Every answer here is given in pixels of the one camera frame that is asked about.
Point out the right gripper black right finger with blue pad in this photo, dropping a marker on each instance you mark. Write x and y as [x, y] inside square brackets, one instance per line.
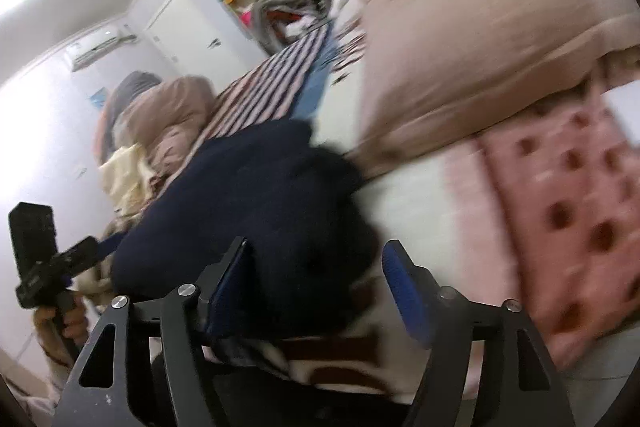
[415, 292]

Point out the blue wall poster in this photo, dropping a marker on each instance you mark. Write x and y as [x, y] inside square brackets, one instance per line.
[99, 98]

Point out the black camera box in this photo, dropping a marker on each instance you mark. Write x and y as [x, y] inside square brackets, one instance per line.
[32, 235]

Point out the white fleece patterned sleeve forearm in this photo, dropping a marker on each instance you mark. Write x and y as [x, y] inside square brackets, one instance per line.
[60, 364]

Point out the pink ribbed blanket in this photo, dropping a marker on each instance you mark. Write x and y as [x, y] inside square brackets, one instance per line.
[437, 71]

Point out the person's left hand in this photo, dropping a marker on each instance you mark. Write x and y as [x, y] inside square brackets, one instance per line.
[75, 326]

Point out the pink beige rolled duvet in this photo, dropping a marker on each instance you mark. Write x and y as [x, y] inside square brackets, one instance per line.
[165, 117]

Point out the grey clothes pile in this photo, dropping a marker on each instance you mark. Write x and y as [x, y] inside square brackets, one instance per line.
[277, 23]

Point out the white wall air conditioner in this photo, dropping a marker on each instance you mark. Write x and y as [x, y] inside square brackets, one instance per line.
[96, 44]

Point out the dark navy knit sweater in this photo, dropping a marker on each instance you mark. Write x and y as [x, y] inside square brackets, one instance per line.
[293, 202]

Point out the cream yellow garment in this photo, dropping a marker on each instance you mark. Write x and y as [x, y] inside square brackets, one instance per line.
[128, 180]

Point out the pink dotted cushion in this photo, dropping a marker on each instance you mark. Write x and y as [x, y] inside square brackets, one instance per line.
[568, 184]

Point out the white door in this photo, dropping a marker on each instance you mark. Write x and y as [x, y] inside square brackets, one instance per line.
[195, 46]

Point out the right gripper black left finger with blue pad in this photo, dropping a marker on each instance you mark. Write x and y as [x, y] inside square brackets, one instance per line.
[227, 286]

